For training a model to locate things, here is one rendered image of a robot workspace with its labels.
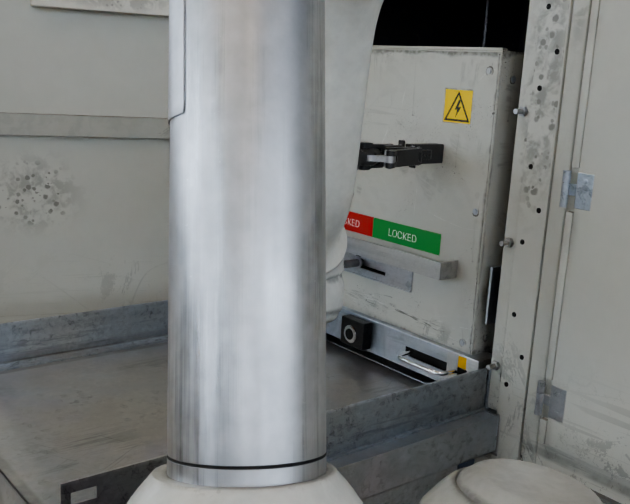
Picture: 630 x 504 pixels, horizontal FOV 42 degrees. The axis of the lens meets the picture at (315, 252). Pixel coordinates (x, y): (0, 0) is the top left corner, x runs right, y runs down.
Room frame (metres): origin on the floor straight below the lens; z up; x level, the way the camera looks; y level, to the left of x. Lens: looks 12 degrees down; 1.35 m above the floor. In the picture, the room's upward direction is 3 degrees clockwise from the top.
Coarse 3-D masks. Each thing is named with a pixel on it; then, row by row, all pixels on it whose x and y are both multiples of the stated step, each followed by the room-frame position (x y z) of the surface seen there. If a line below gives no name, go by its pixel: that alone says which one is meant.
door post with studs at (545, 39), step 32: (544, 0) 1.19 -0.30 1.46; (544, 32) 1.19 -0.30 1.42; (544, 64) 1.18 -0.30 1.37; (544, 96) 1.18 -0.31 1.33; (544, 128) 1.17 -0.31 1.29; (544, 160) 1.17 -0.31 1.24; (512, 192) 1.21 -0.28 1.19; (544, 192) 1.16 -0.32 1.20; (512, 224) 1.21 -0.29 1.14; (512, 256) 1.20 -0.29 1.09; (512, 288) 1.19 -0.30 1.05; (512, 320) 1.19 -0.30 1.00; (512, 352) 1.18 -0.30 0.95; (512, 384) 1.18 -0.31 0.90; (512, 416) 1.17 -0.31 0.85; (512, 448) 1.17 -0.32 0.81
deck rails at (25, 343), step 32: (32, 320) 1.32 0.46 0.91; (64, 320) 1.35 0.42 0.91; (96, 320) 1.39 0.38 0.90; (128, 320) 1.43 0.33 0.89; (160, 320) 1.47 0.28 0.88; (0, 352) 1.28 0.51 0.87; (32, 352) 1.32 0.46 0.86; (64, 352) 1.35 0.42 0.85; (96, 352) 1.36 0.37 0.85; (448, 384) 1.15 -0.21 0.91; (480, 384) 1.20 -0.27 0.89; (352, 416) 1.04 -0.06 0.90; (384, 416) 1.07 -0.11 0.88; (416, 416) 1.11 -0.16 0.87; (448, 416) 1.16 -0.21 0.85; (352, 448) 1.04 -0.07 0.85; (96, 480) 0.81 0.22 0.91; (128, 480) 0.83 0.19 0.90
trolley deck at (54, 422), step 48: (0, 384) 1.20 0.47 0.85; (48, 384) 1.21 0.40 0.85; (96, 384) 1.22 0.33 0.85; (144, 384) 1.23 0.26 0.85; (336, 384) 1.28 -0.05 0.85; (384, 384) 1.29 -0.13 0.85; (0, 432) 1.03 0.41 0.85; (48, 432) 1.04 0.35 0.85; (96, 432) 1.05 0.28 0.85; (144, 432) 1.06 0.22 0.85; (432, 432) 1.12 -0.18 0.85; (480, 432) 1.16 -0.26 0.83; (0, 480) 0.93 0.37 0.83; (48, 480) 0.91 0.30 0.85; (384, 480) 1.03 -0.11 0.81
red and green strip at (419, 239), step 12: (348, 216) 1.48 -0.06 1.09; (360, 216) 1.45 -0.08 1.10; (348, 228) 1.48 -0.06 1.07; (360, 228) 1.45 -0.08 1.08; (372, 228) 1.43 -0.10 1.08; (384, 228) 1.40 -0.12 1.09; (396, 228) 1.38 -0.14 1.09; (408, 228) 1.36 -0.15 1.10; (396, 240) 1.38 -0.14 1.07; (408, 240) 1.36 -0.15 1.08; (420, 240) 1.34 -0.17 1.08; (432, 240) 1.32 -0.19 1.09; (432, 252) 1.31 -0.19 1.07
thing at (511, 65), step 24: (384, 48) 1.43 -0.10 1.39; (408, 48) 1.39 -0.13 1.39; (432, 48) 1.34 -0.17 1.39; (456, 48) 1.31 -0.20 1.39; (480, 48) 1.27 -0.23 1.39; (504, 48) 1.24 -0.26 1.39; (504, 72) 1.24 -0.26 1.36; (504, 96) 1.25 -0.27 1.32; (504, 120) 1.25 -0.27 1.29; (504, 144) 1.25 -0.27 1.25; (504, 168) 1.26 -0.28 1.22; (504, 192) 1.26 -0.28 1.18; (504, 216) 1.26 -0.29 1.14; (480, 264) 1.24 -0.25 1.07; (480, 288) 1.24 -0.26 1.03; (480, 312) 1.24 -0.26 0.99; (480, 336) 1.25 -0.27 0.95
